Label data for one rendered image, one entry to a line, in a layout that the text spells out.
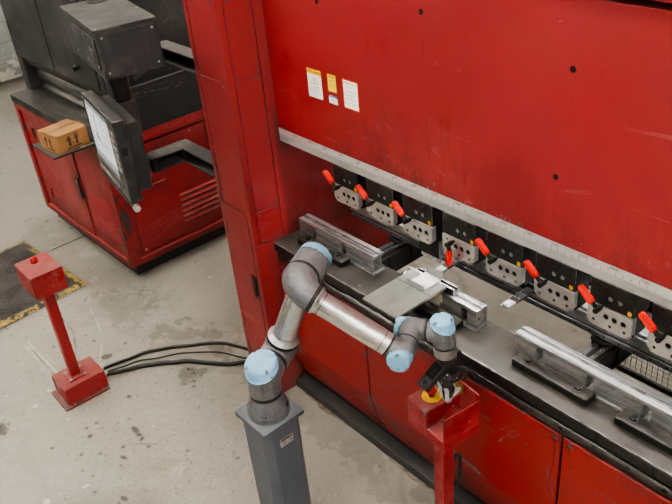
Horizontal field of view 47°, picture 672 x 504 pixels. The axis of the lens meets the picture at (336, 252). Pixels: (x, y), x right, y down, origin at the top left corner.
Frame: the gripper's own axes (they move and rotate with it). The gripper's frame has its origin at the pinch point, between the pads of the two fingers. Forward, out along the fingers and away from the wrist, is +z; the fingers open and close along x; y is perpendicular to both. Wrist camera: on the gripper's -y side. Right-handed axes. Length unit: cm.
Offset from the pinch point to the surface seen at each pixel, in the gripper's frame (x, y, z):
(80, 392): 185, -96, 69
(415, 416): 10.5, -6.2, 11.7
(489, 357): 4.2, 23.9, -1.6
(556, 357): -16.9, 34.7, -9.0
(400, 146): 52, 30, -67
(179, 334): 206, -33, 81
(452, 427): -4.8, -1.8, 7.9
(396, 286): 46, 16, -15
